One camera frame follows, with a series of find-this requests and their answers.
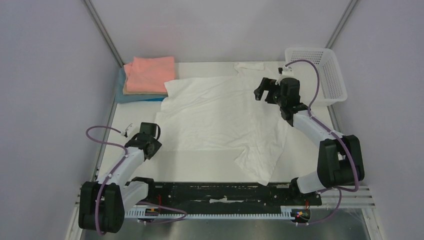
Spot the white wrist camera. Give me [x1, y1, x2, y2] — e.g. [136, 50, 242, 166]
[120, 123, 135, 138]
[277, 65, 294, 82]

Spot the white plastic basket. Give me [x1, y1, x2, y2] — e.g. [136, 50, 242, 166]
[284, 47, 348, 106]

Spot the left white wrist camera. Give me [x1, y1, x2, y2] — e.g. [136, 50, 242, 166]
[120, 123, 135, 138]

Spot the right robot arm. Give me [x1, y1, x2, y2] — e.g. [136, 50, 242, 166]
[253, 77, 365, 204]

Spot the folded pink t shirt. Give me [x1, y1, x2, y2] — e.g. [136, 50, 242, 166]
[123, 56, 176, 93]

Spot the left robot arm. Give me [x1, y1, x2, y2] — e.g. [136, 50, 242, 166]
[78, 122, 162, 236]

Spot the aluminium frame rail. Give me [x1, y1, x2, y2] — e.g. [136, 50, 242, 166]
[74, 185, 377, 209]

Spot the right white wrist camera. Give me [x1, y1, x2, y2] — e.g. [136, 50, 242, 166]
[277, 65, 294, 82]

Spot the white t shirt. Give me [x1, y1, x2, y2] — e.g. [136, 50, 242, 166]
[154, 62, 289, 185]

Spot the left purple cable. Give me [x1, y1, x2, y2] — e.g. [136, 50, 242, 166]
[85, 125, 188, 237]

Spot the white slotted cable duct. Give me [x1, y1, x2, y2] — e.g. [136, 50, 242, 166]
[124, 205, 295, 221]

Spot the folded blue t shirt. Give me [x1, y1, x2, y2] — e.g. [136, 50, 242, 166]
[115, 67, 168, 104]

